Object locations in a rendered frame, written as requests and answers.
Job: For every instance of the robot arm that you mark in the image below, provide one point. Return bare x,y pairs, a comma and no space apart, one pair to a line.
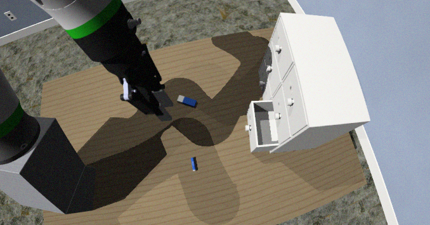
101,28

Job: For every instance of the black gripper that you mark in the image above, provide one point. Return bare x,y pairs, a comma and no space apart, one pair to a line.
141,88

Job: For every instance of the blue and white eraser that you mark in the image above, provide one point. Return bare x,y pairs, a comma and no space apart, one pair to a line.
186,101

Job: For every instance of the white chest of drawers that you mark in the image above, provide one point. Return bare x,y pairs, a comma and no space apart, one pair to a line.
332,96

